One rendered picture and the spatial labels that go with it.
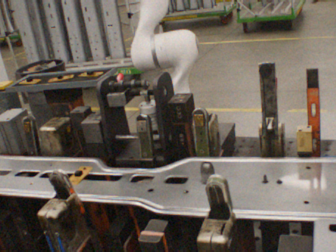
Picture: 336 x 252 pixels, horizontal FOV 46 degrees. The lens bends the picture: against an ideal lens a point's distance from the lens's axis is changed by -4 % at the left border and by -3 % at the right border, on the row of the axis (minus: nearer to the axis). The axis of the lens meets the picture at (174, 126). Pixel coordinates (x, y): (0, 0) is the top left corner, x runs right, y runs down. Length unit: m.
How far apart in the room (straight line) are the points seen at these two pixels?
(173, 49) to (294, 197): 0.69
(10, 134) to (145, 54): 0.50
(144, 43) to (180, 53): 0.13
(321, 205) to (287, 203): 0.07
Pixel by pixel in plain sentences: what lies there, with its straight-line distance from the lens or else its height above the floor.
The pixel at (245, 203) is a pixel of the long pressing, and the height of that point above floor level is 1.00.
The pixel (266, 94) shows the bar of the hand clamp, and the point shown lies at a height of 1.14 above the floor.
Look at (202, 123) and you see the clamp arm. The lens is 1.01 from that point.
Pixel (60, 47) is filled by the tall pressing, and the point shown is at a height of 0.55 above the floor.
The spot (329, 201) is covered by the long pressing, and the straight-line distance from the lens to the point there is 0.82.
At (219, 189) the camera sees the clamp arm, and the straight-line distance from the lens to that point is 0.69.
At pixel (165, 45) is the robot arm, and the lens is 1.33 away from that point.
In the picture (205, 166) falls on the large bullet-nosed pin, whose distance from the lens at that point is 0.88.
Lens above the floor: 1.48
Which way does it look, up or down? 23 degrees down
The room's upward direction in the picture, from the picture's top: 10 degrees counter-clockwise
